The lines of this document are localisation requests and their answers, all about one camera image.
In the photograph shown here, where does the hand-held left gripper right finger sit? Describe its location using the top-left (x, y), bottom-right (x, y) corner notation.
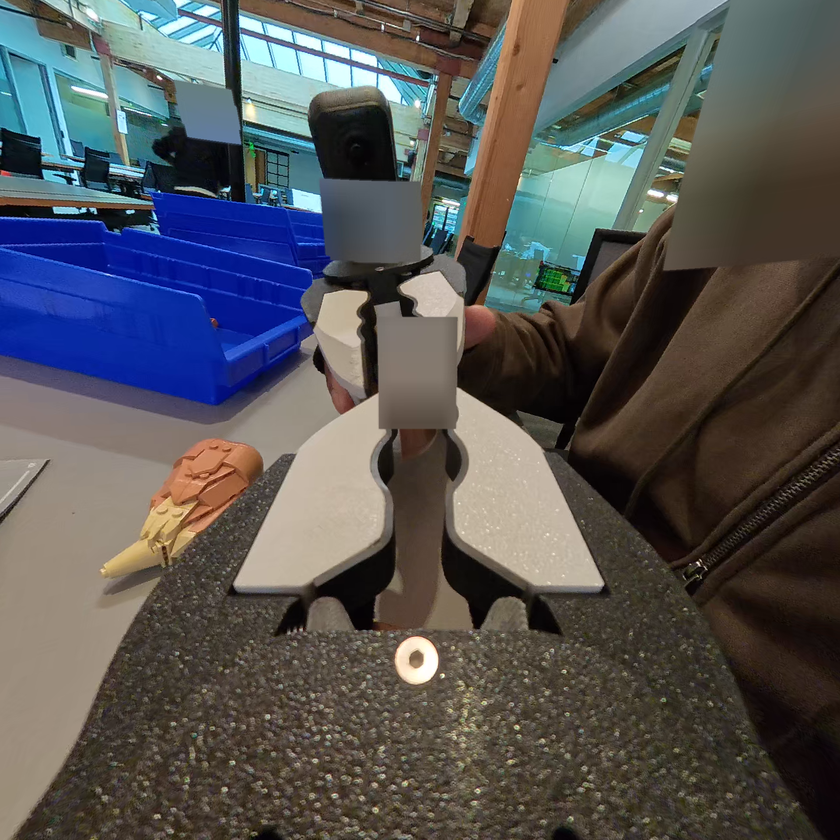
top-left (443, 387), bottom-right (608, 597)

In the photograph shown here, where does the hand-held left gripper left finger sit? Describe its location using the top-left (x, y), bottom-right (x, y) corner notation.
top-left (233, 392), bottom-right (396, 597)

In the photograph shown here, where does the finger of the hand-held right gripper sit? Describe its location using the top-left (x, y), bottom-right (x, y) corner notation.
top-left (397, 268), bottom-right (469, 357)
top-left (314, 289), bottom-right (375, 403)

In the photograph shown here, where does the brown tan brick model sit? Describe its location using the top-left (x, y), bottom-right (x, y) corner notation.
top-left (100, 438), bottom-right (265, 580)

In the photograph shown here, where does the blue plastic bin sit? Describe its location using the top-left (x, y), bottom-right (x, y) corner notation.
top-left (151, 190), bottom-right (329, 271)
top-left (285, 206), bottom-right (329, 263)
top-left (0, 217), bottom-right (315, 406)

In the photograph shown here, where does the person's right forearm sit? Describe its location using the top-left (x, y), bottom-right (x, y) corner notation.
top-left (459, 307), bottom-right (657, 429)

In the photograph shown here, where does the grey desk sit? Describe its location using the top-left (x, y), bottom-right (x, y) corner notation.
top-left (0, 335), bottom-right (572, 834)

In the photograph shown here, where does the person's right hand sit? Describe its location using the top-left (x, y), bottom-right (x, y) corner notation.
top-left (320, 305), bottom-right (498, 462)

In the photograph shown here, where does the monitor with green display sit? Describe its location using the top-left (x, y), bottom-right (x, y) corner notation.
top-left (533, 260), bottom-right (580, 296)

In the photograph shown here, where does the black tripod stand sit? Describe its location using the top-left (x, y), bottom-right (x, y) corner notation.
top-left (221, 0), bottom-right (245, 202)

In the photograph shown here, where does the wooden beam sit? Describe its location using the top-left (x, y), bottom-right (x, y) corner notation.
top-left (456, 0), bottom-right (573, 304)

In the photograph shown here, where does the group of black office chairs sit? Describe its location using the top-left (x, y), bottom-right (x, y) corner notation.
top-left (0, 126), bottom-right (160, 199)

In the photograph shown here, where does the brown wooden table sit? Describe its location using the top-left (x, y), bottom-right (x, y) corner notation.
top-left (0, 176), bottom-right (156, 215)

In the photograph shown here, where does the grey instruction booklet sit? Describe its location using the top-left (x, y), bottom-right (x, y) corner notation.
top-left (0, 458), bottom-right (51, 524)

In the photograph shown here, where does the wooden post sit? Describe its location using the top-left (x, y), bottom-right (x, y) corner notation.
top-left (419, 71), bottom-right (455, 206)

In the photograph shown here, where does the silver air duct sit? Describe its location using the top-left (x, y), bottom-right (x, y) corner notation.
top-left (458, 39), bottom-right (508, 123)

